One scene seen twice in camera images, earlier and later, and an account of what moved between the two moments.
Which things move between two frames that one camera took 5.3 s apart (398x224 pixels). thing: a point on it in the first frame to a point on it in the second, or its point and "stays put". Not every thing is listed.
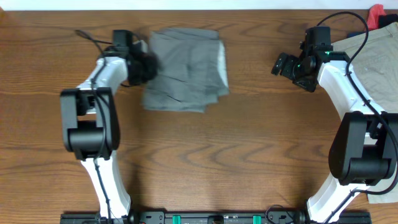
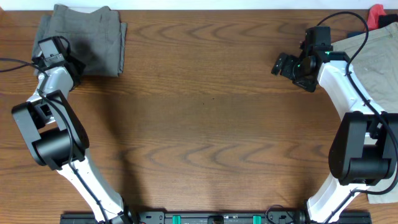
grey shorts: (192, 70) to (97, 37)
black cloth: (386, 20) stays put
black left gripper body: (142, 69) to (78, 65)
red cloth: (374, 12) stays put
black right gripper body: (295, 70) stays put
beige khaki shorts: (374, 67) stays put
